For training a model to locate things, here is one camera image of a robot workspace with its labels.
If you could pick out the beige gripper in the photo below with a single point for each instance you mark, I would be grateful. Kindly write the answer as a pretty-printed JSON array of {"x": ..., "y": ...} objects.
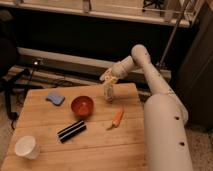
[{"x": 108, "y": 78}]

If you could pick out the clear plastic bottle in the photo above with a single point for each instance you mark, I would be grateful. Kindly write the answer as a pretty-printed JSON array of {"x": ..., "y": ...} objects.
[{"x": 108, "y": 91}]

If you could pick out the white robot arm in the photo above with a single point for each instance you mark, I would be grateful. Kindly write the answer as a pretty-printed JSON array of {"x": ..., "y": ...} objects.
[{"x": 165, "y": 115}]

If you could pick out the metal pole stand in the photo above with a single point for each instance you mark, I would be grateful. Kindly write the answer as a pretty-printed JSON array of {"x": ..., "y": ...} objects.
[{"x": 161, "y": 63}]

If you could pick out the orange toy carrot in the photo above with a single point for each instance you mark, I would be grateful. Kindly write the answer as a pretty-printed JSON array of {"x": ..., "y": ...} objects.
[{"x": 117, "y": 119}]

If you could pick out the red bowl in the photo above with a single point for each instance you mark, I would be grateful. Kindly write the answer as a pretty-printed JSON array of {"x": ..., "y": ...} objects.
[{"x": 82, "y": 106}]

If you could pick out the blue sponge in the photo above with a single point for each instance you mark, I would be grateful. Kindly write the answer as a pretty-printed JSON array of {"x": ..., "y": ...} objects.
[{"x": 55, "y": 98}]

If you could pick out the black striped eraser block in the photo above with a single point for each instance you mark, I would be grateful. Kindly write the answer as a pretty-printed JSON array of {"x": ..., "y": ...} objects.
[{"x": 71, "y": 131}]

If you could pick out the wooden table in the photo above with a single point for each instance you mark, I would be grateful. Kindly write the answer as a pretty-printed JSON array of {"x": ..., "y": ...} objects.
[{"x": 96, "y": 148}]

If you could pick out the black office chair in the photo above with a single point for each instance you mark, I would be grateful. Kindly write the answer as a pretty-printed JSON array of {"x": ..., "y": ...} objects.
[{"x": 9, "y": 57}]

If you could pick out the white paper cup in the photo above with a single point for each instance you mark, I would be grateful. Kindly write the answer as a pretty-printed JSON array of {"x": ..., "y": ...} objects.
[{"x": 27, "y": 147}]

